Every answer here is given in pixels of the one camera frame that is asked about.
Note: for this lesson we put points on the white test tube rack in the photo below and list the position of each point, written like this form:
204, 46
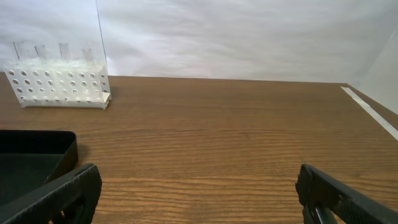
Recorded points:
59, 93

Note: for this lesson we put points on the black tray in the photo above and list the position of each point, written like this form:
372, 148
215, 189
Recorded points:
28, 155

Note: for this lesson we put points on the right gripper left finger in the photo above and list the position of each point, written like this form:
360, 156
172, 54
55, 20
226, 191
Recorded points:
62, 193

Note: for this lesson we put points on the clear test tube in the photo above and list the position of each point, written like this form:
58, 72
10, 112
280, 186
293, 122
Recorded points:
19, 51
64, 52
40, 53

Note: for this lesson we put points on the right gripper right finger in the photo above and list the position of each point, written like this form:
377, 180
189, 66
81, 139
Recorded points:
335, 196

